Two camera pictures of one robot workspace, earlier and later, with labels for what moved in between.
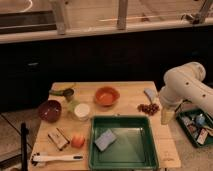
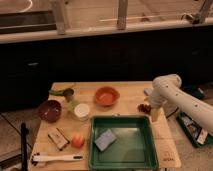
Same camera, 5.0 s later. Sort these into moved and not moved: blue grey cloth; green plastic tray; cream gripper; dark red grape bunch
Moved: cream gripper
Not moved: green plastic tray; dark red grape bunch; blue grey cloth
